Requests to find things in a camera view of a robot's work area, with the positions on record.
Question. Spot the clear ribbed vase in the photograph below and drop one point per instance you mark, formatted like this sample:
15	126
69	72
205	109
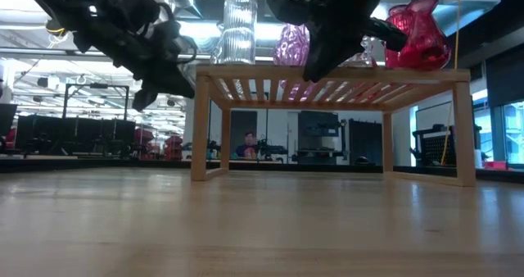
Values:
239	27

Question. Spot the black yellow-rimmed ceiling fixture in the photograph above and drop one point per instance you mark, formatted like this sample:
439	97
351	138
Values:
55	29

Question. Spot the person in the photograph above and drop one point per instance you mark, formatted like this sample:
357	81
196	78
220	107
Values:
247	149

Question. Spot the red tool chest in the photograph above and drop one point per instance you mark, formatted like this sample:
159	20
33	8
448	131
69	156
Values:
144	142
174	148

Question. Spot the small pink bulb vase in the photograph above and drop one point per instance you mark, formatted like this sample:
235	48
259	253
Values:
292	47

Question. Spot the black cabinet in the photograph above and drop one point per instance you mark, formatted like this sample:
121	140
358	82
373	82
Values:
364	142

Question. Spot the red box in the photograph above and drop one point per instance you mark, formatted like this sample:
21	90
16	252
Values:
496	165

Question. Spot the clear square vase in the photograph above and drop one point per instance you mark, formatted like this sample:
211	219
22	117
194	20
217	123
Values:
364	57

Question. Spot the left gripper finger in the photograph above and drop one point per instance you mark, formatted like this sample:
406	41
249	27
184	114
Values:
144	98
180	82

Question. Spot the white cylinder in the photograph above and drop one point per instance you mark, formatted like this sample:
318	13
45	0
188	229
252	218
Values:
479	159

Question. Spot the red round bulb vase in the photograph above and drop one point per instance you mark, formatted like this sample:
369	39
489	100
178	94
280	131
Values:
425	43

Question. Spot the wooden slatted shelf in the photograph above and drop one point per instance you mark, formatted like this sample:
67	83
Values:
327	74

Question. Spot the black shelving unit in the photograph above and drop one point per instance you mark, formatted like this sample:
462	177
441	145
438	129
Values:
317	137

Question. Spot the black perforated cart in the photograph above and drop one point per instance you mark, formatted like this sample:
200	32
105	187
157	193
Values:
436	150

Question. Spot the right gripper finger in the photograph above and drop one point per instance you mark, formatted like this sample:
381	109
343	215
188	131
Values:
317	64
340	53

